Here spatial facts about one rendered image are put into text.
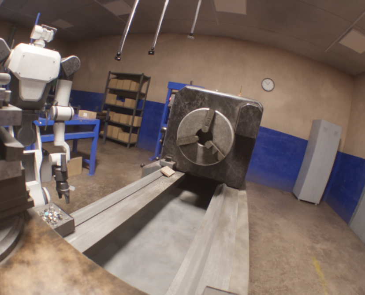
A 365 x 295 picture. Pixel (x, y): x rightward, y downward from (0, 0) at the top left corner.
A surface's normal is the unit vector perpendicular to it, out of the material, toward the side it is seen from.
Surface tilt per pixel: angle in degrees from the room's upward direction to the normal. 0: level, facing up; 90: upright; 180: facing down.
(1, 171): 90
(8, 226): 0
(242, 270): 0
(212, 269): 0
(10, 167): 90
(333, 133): 90
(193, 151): 90
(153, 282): 14
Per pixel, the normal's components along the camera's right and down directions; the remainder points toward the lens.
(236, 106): -0.31, 0.11
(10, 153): 0.44, 0.39
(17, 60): 0.33, 0.16
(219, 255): 0.22, -0.96
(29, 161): 0.90, 0.11
